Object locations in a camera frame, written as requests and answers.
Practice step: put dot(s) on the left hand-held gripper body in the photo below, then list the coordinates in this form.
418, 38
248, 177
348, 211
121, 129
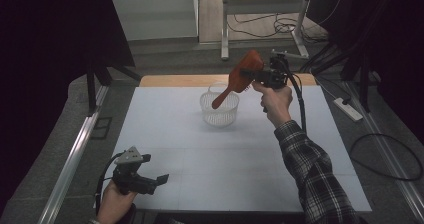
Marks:
130, 180

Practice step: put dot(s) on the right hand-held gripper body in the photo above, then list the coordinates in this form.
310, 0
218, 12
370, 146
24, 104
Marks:
276, 77

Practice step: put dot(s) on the wooden hairbrush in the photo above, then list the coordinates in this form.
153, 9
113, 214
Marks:
249, 61

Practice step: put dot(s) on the white plastic basket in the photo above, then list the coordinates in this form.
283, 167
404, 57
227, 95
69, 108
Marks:
220, 117

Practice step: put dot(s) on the person's right hand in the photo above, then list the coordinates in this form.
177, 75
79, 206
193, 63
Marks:
276, 104

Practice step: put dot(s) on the person's left hand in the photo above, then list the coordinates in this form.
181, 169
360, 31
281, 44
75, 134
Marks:
113, 207

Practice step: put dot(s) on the white table cover sheet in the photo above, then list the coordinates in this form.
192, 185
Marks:
200, 157

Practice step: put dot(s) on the white power strip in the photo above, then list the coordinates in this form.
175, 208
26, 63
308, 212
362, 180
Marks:
348, 110

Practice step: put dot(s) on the black tripod stand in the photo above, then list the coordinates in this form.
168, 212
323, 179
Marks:
365, 80
91, 84

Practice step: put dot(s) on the white panel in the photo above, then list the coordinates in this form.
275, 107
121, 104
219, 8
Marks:
153, 14

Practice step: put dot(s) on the black curtain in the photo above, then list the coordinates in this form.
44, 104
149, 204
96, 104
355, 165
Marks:
383, 24
50, 34

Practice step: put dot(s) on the black rectangular floor frame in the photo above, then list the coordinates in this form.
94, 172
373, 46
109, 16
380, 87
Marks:
101, 128

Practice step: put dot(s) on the aluminium floor rail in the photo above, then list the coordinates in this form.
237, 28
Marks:
383, 140
71, 165

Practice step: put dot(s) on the white metal desk frame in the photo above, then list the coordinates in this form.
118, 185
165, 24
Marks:
263, 6

